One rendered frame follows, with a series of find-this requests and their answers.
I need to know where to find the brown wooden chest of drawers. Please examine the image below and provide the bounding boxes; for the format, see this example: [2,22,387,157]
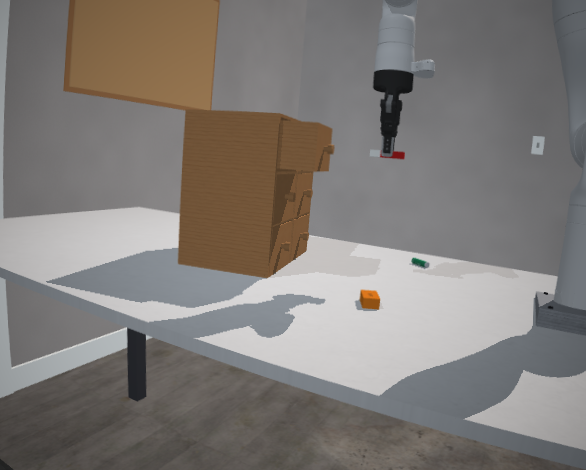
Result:
[178,109,313,278]

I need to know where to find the brown wooden drawer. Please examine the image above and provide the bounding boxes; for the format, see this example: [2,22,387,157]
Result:
[273,172,296,222]
[269,220,292,274]
[291,214,309,259]
[294,173,313,215]
[277,120,334,172]

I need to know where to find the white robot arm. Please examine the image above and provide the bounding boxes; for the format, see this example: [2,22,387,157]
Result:
[374,0,586,310]

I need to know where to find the orange 9v battery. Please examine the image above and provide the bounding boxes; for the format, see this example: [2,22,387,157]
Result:
[360,290,380,310]

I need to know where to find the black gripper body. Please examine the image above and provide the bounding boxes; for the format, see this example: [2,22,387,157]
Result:
[373,70,414,103]

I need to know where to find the green battery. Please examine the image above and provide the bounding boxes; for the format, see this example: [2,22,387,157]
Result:
[412,258,430,268]

